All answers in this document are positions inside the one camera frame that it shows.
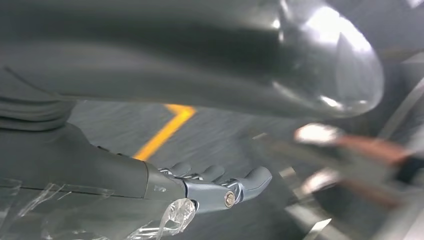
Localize yellow floor tape square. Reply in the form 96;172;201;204
132;103;198;163

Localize person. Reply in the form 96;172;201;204
293;122;424;210

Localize steel tube frame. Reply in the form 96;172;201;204
284;167;352;240

